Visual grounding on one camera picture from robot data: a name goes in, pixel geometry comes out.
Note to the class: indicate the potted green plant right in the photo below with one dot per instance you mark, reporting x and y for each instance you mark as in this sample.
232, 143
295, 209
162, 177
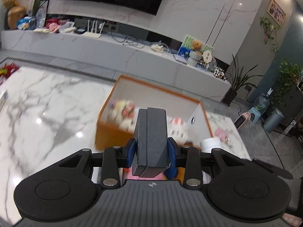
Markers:
239, 80

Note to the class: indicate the brown gourd vase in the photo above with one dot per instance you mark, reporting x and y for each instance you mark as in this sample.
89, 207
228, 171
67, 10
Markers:
14, 14

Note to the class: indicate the black textured box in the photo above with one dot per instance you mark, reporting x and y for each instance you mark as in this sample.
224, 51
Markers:
152, 155

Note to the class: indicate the white marble tv bench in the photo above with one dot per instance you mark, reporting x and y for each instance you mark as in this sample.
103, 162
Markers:
107, 58

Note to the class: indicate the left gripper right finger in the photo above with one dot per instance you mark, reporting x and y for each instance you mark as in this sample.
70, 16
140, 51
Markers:
186, 157

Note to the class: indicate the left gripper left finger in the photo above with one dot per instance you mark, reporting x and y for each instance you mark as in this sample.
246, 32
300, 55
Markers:
115, 158

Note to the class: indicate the teddy bear on stand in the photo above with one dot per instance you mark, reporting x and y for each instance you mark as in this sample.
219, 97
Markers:
195, 53

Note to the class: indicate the red feather decoration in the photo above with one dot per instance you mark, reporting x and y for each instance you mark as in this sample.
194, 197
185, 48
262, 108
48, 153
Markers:
8, 69

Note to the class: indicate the pink sticker card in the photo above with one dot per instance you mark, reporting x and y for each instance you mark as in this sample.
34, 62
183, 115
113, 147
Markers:
224, 137

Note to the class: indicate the grey trash bin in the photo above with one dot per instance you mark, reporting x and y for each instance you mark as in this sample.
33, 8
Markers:
273, 120

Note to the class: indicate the white wifi router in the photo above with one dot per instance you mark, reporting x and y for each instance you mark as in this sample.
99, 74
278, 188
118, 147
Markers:
95, 30

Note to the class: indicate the orange cardboard storage box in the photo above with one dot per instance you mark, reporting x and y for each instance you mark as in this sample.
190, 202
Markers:
168, 112

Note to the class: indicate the pink space heater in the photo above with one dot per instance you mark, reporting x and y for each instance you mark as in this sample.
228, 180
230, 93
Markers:
242, 120

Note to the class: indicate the water bottle jug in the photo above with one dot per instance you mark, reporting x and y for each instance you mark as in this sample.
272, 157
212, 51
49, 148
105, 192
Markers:
262, 102

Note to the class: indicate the potted plant left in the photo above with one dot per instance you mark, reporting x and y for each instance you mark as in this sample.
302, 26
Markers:
37, 4

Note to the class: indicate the crochet bunny with flowers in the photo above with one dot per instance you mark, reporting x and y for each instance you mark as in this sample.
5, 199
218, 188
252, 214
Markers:
122, 113

